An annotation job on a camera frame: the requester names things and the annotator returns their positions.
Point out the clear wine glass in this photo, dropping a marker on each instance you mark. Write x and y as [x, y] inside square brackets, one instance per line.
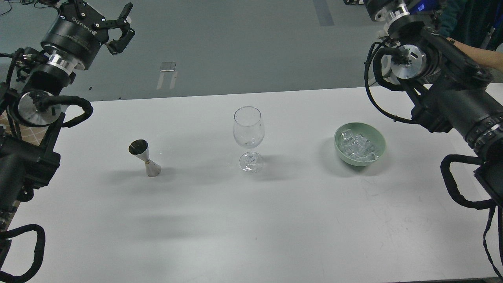
[248, 131]

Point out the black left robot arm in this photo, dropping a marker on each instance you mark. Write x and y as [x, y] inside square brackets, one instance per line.
[33, 111]

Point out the clear ice cubes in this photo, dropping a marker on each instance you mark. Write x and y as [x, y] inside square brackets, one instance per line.
[357, 147]

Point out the person teal torso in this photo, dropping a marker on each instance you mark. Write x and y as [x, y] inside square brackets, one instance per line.
[477, 23]

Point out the green bowl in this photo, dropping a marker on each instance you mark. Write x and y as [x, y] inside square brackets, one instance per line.
[366, 130]

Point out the person forearm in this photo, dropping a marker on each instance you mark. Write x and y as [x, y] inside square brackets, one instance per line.
[486, 58]

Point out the steel cocktail jigger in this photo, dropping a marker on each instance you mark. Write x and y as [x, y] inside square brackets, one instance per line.
[140, 149]

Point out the metal floor plate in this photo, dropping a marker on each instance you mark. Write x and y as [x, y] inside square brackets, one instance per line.
[167, 66]

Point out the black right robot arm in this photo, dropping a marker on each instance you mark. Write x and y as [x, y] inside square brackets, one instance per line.
[448, 91]

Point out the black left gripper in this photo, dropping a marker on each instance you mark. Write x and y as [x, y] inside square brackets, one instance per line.
[80, 31]

